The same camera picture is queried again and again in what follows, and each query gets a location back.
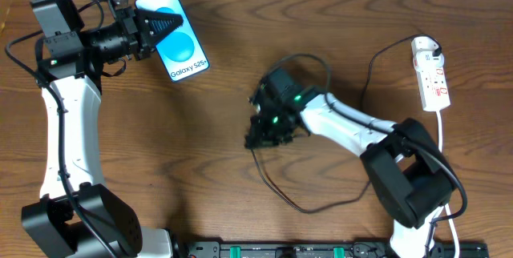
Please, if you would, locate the blue Galaxy smartphone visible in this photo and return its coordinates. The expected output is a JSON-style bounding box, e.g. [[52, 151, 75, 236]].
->
[[135, 0, 210, 82]]

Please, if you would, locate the black charging cable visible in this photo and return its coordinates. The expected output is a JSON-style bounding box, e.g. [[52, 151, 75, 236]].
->
[[250, 33, 443, 215]]

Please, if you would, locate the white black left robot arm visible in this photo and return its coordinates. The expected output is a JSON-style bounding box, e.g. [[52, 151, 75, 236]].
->
[[22, 0, 184, 257]]

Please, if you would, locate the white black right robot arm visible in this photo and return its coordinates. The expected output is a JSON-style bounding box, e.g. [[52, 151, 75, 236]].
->
[[244, 69, 463, 257]]

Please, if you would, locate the white charger adapter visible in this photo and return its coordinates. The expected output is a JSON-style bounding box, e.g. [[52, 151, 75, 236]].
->
[[411, 35, 445, 72]]

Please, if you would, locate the white power strip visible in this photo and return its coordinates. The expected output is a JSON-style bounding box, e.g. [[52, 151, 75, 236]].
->
[[416, 67, 450, 112]]

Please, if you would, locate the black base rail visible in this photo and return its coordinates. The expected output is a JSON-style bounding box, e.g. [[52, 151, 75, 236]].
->
[[172, 240, 490, 258]]

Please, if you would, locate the white power strip cord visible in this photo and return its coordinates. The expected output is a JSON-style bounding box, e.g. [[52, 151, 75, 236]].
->
[[434, 109, 461, 258]]

